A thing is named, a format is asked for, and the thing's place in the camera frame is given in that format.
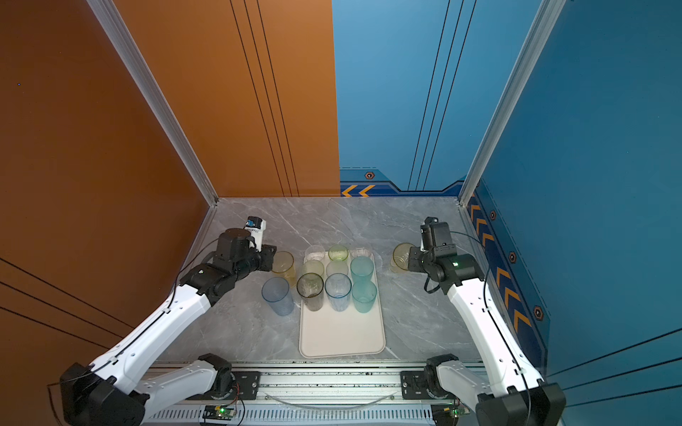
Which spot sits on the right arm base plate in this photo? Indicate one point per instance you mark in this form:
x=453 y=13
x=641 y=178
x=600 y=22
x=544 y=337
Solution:
x=419 y=385

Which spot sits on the amber glass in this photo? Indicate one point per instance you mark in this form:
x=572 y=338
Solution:
x=400 y=258
x=284 y=267

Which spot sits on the aluminium corner post right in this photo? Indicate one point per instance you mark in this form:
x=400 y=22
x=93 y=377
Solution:
x=544 y=22

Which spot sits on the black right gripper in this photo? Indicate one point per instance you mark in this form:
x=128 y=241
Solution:
x=415 y=252

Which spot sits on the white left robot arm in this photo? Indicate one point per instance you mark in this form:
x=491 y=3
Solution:
x=111 y=390

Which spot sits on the aluminium corner post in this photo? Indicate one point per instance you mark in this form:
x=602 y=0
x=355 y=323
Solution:
x=112 y=22
x=544 y=22

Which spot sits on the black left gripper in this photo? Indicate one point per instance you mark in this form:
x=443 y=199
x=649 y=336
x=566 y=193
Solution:
x=267 y=256

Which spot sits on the dark grey glass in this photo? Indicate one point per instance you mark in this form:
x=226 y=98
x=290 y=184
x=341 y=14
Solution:
x=310 y=287

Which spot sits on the clear ribbed glass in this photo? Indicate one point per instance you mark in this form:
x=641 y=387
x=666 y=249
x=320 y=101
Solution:
x=361 y=252

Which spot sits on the aluminium corner post left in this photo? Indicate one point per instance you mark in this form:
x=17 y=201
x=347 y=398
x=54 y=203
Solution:
x=112 y=22

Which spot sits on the bright green glass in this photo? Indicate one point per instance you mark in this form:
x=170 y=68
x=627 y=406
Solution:
x=338 y=253

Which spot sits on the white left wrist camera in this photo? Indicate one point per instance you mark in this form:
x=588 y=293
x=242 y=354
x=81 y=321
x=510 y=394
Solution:
x=256 y=227

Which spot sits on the green circuit board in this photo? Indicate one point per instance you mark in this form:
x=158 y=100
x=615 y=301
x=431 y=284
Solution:
x=220 y=413
x=449 y=415

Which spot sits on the right green circuit board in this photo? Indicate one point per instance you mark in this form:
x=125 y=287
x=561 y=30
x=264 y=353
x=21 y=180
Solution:
x=449 y=415

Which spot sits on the cream plastic tray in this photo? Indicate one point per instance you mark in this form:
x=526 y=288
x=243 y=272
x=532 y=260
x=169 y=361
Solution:
x=330 y=334

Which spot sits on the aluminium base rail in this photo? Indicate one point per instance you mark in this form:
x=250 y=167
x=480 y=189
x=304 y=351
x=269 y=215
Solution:
x=323 y=393

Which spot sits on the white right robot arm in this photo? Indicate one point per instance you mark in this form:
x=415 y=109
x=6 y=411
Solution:
x=515 y=393

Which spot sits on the teal frosted glass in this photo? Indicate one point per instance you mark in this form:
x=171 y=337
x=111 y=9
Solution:
x=362 y=269
x=364 y=295

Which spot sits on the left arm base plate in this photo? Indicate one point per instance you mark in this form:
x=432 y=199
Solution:
x=244 y=386

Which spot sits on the blue grey glass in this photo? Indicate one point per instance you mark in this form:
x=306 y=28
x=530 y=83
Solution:
x=277 y=294
x=338 y=287

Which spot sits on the pale green frosted glass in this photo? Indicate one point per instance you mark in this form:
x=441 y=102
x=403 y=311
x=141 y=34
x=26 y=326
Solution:
x=313 y=266

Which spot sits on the left green circuit board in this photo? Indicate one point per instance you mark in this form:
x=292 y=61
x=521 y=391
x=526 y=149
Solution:
x=220 y=413

